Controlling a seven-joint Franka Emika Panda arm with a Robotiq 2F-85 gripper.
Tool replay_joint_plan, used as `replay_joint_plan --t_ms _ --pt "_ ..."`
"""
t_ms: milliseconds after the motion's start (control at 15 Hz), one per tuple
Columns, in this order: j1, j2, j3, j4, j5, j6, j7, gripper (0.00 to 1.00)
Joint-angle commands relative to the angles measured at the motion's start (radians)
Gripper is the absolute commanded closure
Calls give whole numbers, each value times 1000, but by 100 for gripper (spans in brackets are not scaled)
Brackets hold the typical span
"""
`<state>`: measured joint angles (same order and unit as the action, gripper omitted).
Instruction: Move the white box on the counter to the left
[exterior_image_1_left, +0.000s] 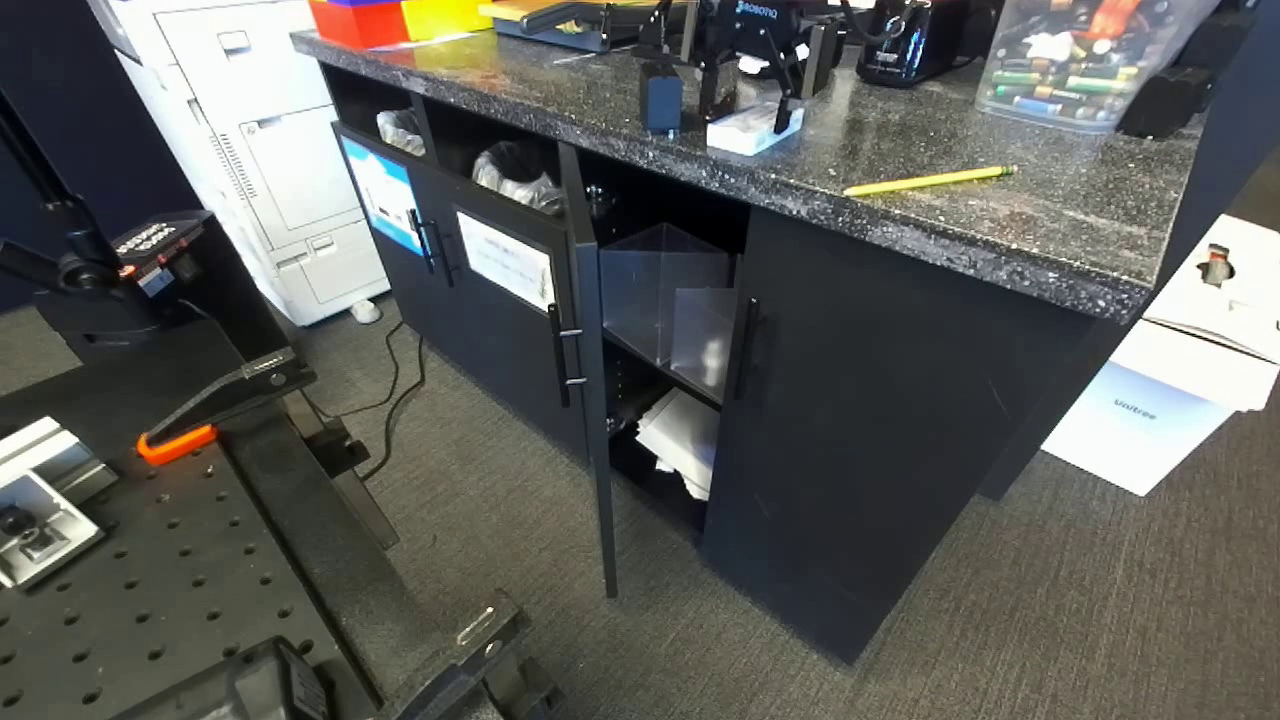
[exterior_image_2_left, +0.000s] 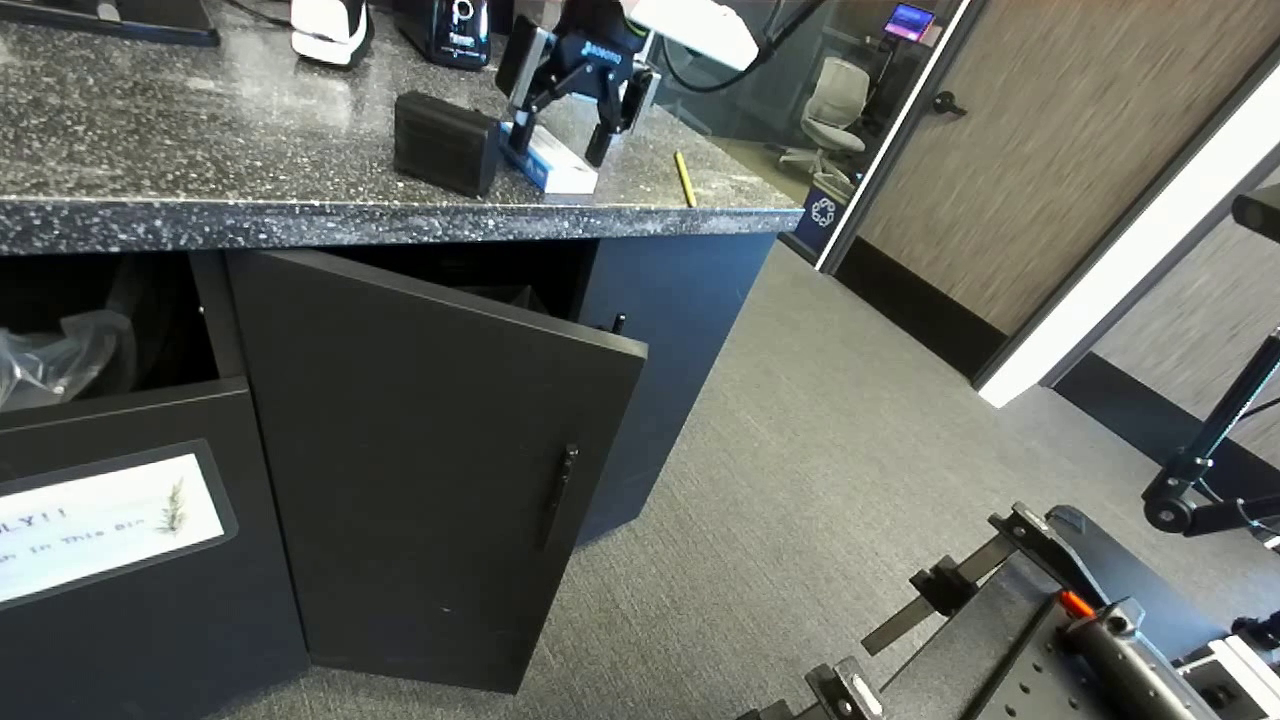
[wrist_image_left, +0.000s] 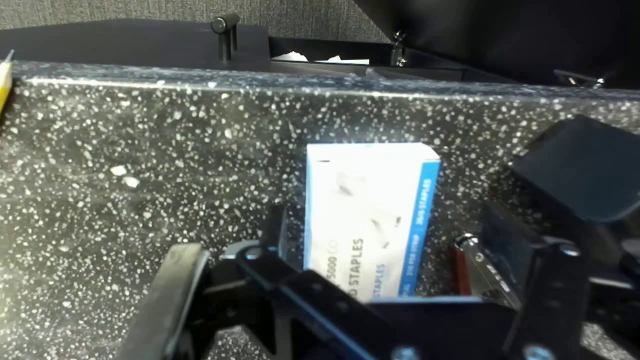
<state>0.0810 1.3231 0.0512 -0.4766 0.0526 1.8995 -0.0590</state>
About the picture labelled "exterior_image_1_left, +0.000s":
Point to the yellow pencil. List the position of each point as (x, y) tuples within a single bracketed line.
[(928, 183)]

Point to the yellow plastic bin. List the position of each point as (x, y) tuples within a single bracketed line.
[(446, 17)]

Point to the blue and white paper sign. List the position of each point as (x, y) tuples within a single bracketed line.
[(385, 198)]

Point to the open black cabinet door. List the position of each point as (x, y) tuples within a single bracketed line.
[(587, 362)]

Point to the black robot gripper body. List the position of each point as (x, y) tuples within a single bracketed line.
[(780, 29)]

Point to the black perforated breadboard table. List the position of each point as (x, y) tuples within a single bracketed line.
[(160, 584)]

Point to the red plastic bin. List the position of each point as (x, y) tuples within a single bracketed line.
[(358, 22)]

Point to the black camera tripod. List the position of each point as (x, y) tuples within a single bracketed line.
[(80, 252)]

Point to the clear plastic storage container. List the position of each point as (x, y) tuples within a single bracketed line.
[(1087, 60)]

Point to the black cabinet with granite counter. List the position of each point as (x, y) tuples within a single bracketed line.
[(866, 401)]

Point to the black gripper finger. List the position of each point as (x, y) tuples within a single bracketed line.
[(718, 81), (784, 98)]

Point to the crumpled white plastic bag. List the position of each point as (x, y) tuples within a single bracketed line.
[(516, 179)]

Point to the white appliance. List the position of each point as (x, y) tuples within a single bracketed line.
[(253, 147)]

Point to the black clamp lever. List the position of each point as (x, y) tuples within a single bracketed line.
[(227, 389)]

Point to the white black tape dispenser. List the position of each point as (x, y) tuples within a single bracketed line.
[(753, 60)]

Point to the white paper sheet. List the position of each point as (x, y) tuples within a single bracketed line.
[(1181, 362)]

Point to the small white shelf item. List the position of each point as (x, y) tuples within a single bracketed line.
[(403, 131)]

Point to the orange clamp grip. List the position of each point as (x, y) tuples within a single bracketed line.
[(174, 446)]

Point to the silver metal device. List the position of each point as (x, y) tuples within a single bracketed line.
[(41, 500)]

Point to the black table clamp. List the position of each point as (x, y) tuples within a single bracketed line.
[(483, 664)]

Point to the white box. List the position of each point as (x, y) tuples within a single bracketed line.
[(753, 132)]

